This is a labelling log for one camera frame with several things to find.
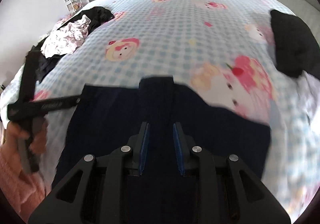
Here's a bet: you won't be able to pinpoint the navy blue striped shorts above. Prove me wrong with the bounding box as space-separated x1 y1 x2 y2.
51 76 272 224

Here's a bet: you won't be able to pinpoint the person's left hand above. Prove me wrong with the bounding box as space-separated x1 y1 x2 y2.
3 121 48 155

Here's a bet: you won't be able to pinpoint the black garment in pile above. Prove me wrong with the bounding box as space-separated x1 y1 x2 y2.
22 7 115 83

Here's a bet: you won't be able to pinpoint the pink patterned garment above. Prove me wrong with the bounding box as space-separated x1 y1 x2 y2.
41 15 91 58

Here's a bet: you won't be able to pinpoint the blue checkered cartoon blanket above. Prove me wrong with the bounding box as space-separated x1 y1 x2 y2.
0 0 320 217

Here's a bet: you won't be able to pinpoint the black folded garment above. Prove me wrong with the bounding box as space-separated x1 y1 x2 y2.
270 9 319 79

